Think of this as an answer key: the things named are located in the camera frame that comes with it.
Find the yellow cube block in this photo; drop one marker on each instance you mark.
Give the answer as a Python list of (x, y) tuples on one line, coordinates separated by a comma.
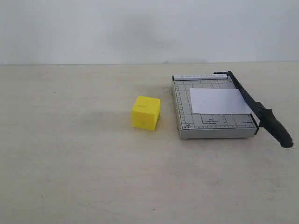
[(145, 112)]

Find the white paper sheet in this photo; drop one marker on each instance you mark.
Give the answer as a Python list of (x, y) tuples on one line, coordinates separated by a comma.
[(218, 101)]

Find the black cutter blade arm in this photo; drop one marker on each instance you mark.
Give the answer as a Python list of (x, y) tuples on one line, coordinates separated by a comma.
[(266, 117)]

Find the grey paper cutter base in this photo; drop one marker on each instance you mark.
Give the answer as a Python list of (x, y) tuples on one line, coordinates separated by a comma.
[(208, 126)]

